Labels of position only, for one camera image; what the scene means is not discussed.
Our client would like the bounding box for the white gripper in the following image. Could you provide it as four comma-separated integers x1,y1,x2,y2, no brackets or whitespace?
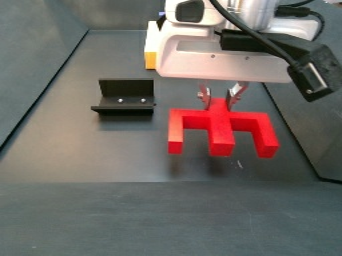
157,0,319,109

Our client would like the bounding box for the red E-shaped block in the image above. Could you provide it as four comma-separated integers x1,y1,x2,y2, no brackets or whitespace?
169,98,280,158

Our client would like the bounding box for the yellow base board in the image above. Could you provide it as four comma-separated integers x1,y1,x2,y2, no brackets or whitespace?
145,21,161,70

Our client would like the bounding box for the black angle bracket stand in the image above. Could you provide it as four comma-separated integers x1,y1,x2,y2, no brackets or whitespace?
91,78,156,115

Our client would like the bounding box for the black camera cable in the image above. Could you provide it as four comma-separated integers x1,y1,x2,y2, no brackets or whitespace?
209,0,327,69

